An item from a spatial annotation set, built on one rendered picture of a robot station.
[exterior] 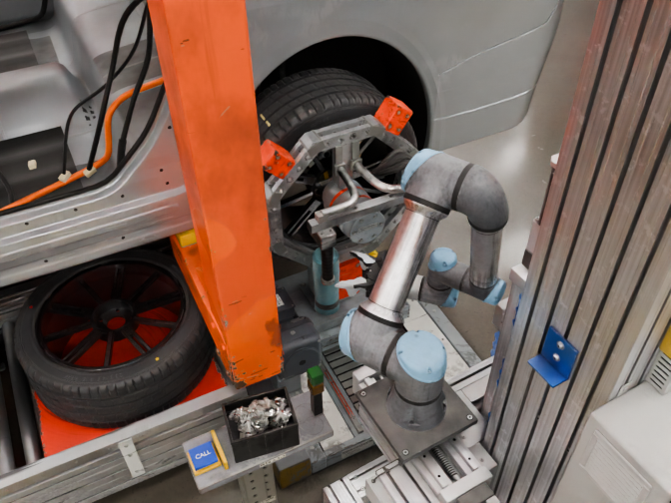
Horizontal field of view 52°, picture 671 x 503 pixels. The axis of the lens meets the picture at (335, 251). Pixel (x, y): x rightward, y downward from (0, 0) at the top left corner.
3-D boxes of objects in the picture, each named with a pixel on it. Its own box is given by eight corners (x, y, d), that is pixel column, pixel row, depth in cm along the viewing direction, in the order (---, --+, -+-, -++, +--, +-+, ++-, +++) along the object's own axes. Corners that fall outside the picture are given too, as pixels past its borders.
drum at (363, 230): (355, 201, 236) (356, 168, 226) (386, 239, 222) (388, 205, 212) (319, 213, 231) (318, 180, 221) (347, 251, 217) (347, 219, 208)
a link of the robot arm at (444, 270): (473, 255, 189) (468, 282, 196) (437, 241, 193) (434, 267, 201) (460, 273, 184) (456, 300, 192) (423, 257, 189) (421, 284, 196)
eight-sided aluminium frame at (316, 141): (403, 228, 256) (413, 100, 218) (412, 238, 251) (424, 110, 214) (269, 274, 239) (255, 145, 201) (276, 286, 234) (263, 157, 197)
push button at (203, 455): (211, 444, 205) (210, 440, 203) (219, 463, 200) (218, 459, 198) (189, 453, 202) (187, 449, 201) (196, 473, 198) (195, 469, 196)
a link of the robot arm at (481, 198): (524, 170, 152) (509, 285, 191) (479, 154, 156) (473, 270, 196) (502, 207, 147) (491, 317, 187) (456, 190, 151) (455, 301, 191)
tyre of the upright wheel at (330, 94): (379, 37, 228) (195, 109, 214) (415, 69, 213) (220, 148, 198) (392, 185, 276) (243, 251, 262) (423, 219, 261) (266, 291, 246)
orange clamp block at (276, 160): (287, 149, 209) (266, 137, 203) (298, 163, 204) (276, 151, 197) (273, 167, 211) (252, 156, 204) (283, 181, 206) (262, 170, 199)
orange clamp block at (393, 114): (386, 124, 221) (401, 101, 217) (398, 137, 216) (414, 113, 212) (371, 118, 216) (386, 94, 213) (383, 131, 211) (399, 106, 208)
